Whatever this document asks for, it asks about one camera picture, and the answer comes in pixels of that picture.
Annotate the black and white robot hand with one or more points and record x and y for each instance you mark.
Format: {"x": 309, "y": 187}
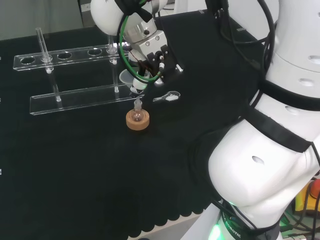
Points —
{"x": 155, "y": 42}

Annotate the small glass round-bottom flask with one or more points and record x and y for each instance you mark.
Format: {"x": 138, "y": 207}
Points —
{"x": 137, "y": 115}

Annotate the clear acrylic funnel stand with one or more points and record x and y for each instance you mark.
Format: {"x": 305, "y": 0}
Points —
{"x": 85, "y": 100}

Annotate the black bench cloth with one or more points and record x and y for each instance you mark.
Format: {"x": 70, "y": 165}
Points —
{"x": 100, "y": 162}

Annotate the grey metal box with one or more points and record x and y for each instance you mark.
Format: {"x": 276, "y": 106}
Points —
{"x": 86, "y": 12}

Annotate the clear plastic funnel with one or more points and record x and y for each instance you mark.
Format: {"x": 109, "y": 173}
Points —
{"x": 125, "y": 77}

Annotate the clear glass weighing funnel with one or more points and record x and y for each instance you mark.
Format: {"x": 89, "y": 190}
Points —
{"x": 172, "y": 97}

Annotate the yellow stop button box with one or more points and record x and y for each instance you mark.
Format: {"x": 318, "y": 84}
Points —
{"x": 303, "y": 197}

